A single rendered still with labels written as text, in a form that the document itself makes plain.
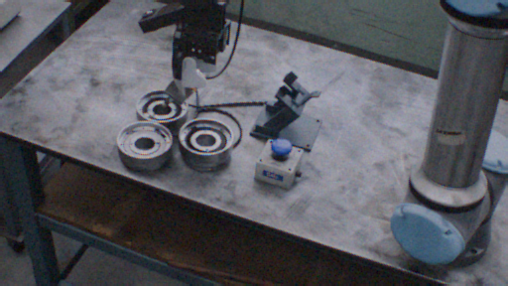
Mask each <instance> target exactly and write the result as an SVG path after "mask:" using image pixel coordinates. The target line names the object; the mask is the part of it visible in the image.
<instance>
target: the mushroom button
mask: <svg viewBox="0 0 508 286"><path fill-rule="evenodd" d="M292 148H293V147H292V143H291V142H290V141H289V140H287V139H275V140H273V142H272V144H271V150H272V151H273V153H276V154H277V155H278V156H280V157H282V156H284V155H288V154H290V153H292Z"/></svg>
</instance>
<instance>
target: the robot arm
mask: <svg viewBox="0 0 508 286"><path fill-rule="evenodd" d="M229 1H230V0H178V2H176V3H172V4H169V5H166V6H163V7H161V8H157V9H151V10H149V11H147V12H145V13H144V14H143V15H142V16H141V20H140V21H139V22H137V23H138V25H139V26H140V29H141V30H142V32H143V34H145V33H147V32H155V31H158V30H159V29H161V28H164V27H169V26H172V25H175V24H176V26H177V27H176V30H175V33H174V38H173V55H172V70H173V78H174V79H175V82H176V85H177V88H178V89H179V91H180V93H181V95H182V96H184V97H186V92H187V88H194V87H206V86H207V80H206V78H204V77H203V76H202V75H201V74H199V73H198V71H197V70H200V72H215V71H216V61H217V54H218V53H219V52H222V53H223V52H224V51H225V49H226V46H229V43H230V31H231V20H228V19H227V20H225V17H226V7H227V4H229ZM439 6H440V8H441V9H442V10H443V12H444V13H445V14H446V16H447V17H448V21H447V29H446V33H445V41H444V51H443V55H442V59H441V67H440V71H439V79H438V83H437V91H436V95H435V99H434V107H433V111H432V115H431V123H430V127H429V131H428V139H427V144H426V148H425V156H424V157H422V158H421V159H419V160H418V161H416V162H415V163H414V165H413V166H412V169H411V170H410V178H409V182H408V187H407V191H406V197H405V198H404V199H403V201H402V203H401V204H399V205H398V206H397V207H395V208H394V212H393V214H392V216H391V218H390V227H391V230H392V234H393V236H394V237H395V240H396V241H397V242H398V243H399V244H400V245H401V247H402V248H403V249H404V250H405V251H406V252H407V253H408V254H410V255H411V256H412V257H415V258H416V259H418V260H421V261H422V262H424V263H429V264H433V265H441V264H445V265H448V266H453V267H457V266H465V265H472V264H473V263H475V262H476V261H478V260H480V259H481V258H482V256H483V255H484V254H485V251H486V249H487V248H488V246H489V242H490V239H491V217H492V216H493V214H494V211H495V209H496V208H497V206H498V203H499V201H500V199H501V196H502V194H503V193H504V189H505V188H506V186H507V183H508V139H507V138H506V137H505V136H502V134H500V133H499V132H496V131H494V130H493V129H492V128H493V121H494V119H495V116H496V110H497V107H498V105H499V99H500V96H501V90H502V87H503V85H504V79H505V76H506V72H507V69H508V0H440V1H439ZM227 28H228V32H227ZM226 34H227V40H226ZM212 57H214V59H213V58H212Z"/></svg>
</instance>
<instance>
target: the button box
mask: <svg viewBox="0 0 508 286"><path fill-rule="evenodd" d="M272 142H273V140H272V139H268V143H267V144H266V145H265V147H264V148H263V151H262V153H261V154H260V156H259V157H258V160H257V162H256V167H255V173H254V180H257V181H259V182H265V183H268V184H270V185H272V186H275V187H280V188H282V189H285V190H287V191H289V190H290V188H291V185H292V183H293V182H294V181H295V179H296V177H301V176H302V173H303V172H301V171H300V169H301V163H302V158H303V153H304V150H303V149H301V148H295V147H293V148H292V153H290V154H288V155H284V156H282V157H280V156H278V155H277V154H276V153H273V151H272V150H271V144H272Z"/></svg>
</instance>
